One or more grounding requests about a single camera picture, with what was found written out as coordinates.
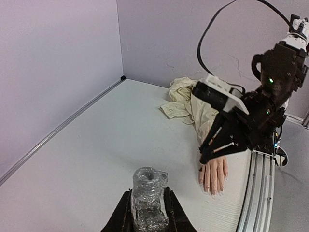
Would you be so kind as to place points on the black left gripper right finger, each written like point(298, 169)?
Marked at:
point(178, 220)

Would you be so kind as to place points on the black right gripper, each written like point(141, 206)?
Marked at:
point(281, 71)

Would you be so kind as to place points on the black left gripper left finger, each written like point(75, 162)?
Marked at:
point(121, 218)

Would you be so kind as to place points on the clear nail polish bottle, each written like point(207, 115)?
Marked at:
point(147, 200)

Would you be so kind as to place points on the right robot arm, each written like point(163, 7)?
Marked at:
point(297, 37)

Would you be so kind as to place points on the cream cloth sleeve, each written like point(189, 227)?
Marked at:
point(185, 105)

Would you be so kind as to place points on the mannequin hand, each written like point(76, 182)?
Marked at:
point(212, 176)

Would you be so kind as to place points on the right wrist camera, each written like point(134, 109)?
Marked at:
point(219, 94)

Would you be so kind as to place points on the aluminium front rail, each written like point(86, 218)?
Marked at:
point(277, 191)

